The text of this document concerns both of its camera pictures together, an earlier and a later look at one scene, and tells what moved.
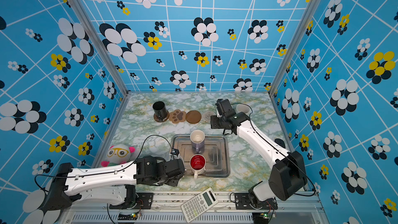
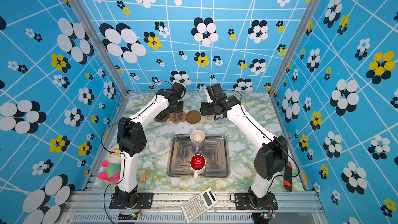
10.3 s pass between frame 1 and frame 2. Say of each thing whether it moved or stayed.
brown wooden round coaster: stayed
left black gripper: moved
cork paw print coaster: stayed
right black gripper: moved
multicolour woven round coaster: stayed
